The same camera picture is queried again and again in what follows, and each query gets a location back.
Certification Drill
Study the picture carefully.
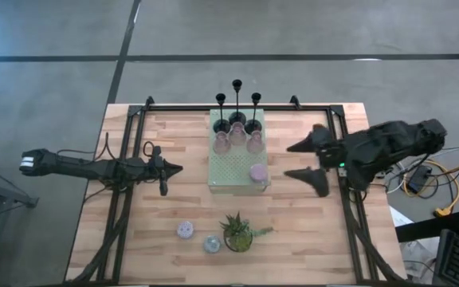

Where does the pink glass candle holder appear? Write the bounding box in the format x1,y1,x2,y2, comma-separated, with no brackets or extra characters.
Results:
228,121,249,147
245,130,266,155
212,130,233,155

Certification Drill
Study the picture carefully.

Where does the tall black candlestick holder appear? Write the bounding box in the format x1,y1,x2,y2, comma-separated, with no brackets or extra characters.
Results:
228,78,248,125

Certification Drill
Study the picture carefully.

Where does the yellow cable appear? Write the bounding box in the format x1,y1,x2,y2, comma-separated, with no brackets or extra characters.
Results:
402,158,459,218

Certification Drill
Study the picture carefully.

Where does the black metal stand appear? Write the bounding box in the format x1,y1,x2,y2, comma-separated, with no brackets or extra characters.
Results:
0,159,39,287

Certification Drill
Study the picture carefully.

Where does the teal leaf patterned tin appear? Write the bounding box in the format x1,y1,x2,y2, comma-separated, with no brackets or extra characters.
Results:
203,234,222,255

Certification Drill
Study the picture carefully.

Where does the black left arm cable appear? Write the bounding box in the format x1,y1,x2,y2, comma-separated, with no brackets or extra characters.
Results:
56,132,113,161

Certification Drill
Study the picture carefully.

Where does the black power adapter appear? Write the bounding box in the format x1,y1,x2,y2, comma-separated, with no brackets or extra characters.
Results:
406,165,434,195

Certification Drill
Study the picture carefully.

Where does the white paper sheet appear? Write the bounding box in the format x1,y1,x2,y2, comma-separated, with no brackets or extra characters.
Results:
390,206,414,229

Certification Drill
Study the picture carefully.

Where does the pink round tin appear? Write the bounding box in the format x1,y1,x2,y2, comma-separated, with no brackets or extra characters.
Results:
249,163,269,184

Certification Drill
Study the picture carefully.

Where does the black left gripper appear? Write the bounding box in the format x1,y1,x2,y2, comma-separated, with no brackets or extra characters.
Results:
148,145,183,197

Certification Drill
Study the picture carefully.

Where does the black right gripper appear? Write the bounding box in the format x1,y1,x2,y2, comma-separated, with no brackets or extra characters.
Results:
284,129,350,199

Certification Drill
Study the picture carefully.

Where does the succulent plant in black pot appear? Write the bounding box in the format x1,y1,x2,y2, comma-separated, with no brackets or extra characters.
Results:
218,211,274,254

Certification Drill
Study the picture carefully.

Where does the black aluminium rig frame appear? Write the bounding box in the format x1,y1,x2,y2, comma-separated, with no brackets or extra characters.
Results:
65,95,408,286

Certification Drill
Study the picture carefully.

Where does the white purple floral tin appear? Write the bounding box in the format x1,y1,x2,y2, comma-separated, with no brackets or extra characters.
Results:
176,221,195,240

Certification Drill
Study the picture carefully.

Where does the green perforated metal riser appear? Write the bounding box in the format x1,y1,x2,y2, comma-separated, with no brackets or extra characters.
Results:
207,108,271,195

